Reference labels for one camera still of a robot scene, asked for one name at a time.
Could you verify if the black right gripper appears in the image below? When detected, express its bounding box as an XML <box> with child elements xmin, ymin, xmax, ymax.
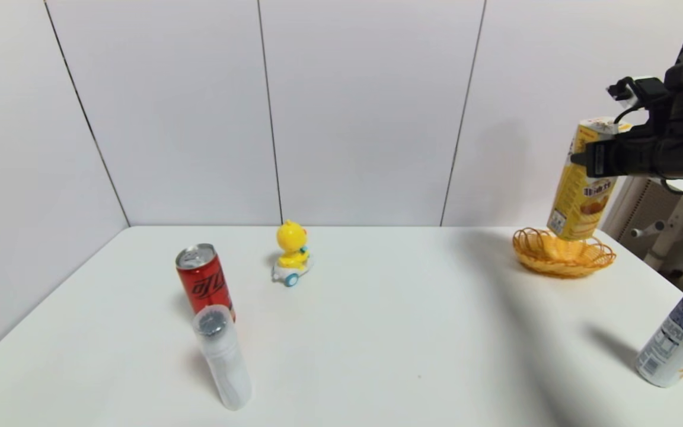
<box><xmin>570</xmin><ymin>139</ymin><xmax>655</xmax><ymax>179</ymax></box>

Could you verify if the blue and white bottle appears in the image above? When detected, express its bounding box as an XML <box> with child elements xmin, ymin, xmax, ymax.
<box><xmin>636</xmin><ymin>267</ymin><xmax>683</xmax><ymax>388</ymax></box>

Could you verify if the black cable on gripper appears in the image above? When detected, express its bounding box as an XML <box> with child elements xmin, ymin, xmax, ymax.
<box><xmin>613</xmin><ymin>100</ymin><xmax>646</xmax><ymax>126</ymax></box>

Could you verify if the yellow duck toy car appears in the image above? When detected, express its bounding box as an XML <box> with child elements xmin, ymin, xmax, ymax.
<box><xmin>271</xmin><ymin>220</ymin><xmax>314</xmax><ymax>288</ymax></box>

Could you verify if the translucent white plastic bottle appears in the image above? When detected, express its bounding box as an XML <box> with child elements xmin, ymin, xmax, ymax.
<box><xmin>192</xmin><ymin>304</ymin><xmax>253</xmax><ymax>411</ymax></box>

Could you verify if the red cola can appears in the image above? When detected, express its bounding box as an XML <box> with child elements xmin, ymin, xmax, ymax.
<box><xmin>175</xmin><ymin>243</ymin><xmax>237</xmax><ymax>323</ymax></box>

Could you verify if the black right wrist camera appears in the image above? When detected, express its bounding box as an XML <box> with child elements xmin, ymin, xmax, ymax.
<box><xmin>607</xmin><ymin>76</ymin><xmax>669</xmax><ymax>110</ymax></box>

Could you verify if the white side desk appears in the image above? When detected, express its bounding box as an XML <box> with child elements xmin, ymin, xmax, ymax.
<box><xmin>631</xmin><ymin>178</ymin><xmax>683</xmax><ymax>271</ymax></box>

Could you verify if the yellow woven basket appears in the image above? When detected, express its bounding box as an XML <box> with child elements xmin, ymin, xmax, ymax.
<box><xmin>512</xmin><ymin>227</ymin><xmax>617</xmax><ymax>279</ymax></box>

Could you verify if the yellow potato chips box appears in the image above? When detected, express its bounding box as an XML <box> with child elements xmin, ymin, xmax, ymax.
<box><xmin>547</xmin><ymin>117</ymin><xmax>633</xmax><ymax>241</ymax></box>

